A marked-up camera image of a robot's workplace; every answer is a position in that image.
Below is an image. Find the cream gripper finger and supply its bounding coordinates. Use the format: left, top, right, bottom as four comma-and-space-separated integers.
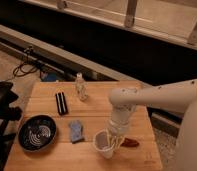
113, 136, 125, 150
105, 130, 111, 146

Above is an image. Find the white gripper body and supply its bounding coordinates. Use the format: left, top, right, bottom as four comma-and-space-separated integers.
107, 120, 128, 136

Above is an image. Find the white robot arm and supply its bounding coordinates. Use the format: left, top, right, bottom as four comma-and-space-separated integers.
108, 79, 197, 171

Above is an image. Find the brown oblong object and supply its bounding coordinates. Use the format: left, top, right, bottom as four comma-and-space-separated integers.
122, 138, 139, 147

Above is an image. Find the blue cloth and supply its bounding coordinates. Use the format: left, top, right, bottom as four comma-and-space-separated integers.
68, 120, 85, 144

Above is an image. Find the clear plastic bottle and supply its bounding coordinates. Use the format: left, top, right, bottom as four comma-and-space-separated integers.
75, 73, 88, 101

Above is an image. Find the black rectangular case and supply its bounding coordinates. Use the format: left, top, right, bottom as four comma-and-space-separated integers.
55, 92, 68, 115

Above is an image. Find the dark patterned bowl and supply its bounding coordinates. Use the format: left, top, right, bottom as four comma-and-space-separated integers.
18, 115, 57, 152

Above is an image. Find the blue object on floor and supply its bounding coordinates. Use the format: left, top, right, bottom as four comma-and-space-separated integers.
40, 73, 57, 82

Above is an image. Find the black tripod stand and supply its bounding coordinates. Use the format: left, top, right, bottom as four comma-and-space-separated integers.
0, 81, 22, 165

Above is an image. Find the black cable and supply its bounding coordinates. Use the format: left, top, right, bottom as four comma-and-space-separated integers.
11, 46, 46, 78

